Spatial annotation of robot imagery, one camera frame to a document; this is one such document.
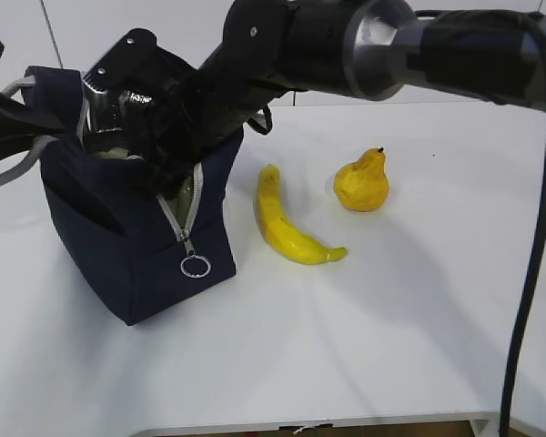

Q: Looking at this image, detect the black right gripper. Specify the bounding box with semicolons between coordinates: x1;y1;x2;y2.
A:
131;44;288;193

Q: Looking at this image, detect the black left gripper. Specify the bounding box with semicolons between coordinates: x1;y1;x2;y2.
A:
0;41;64;161

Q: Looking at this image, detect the green lid glass container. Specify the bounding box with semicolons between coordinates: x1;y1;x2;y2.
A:
93;147;194;225

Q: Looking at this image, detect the navy blue lunch bag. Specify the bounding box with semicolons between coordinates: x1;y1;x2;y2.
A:
23;66;244;326

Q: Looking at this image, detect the yellow banana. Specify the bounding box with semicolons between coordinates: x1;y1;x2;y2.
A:
256;165;349;265

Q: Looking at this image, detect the yellow pear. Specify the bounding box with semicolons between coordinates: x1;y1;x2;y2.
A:
333;147;389;212

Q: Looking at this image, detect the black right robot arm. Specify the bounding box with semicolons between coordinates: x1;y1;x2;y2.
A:
145;1;546;191

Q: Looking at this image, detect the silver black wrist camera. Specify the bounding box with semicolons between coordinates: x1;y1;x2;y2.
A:
82;28;196;134

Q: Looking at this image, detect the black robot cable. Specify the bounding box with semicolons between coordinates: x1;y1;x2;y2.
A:
413;8;546;437

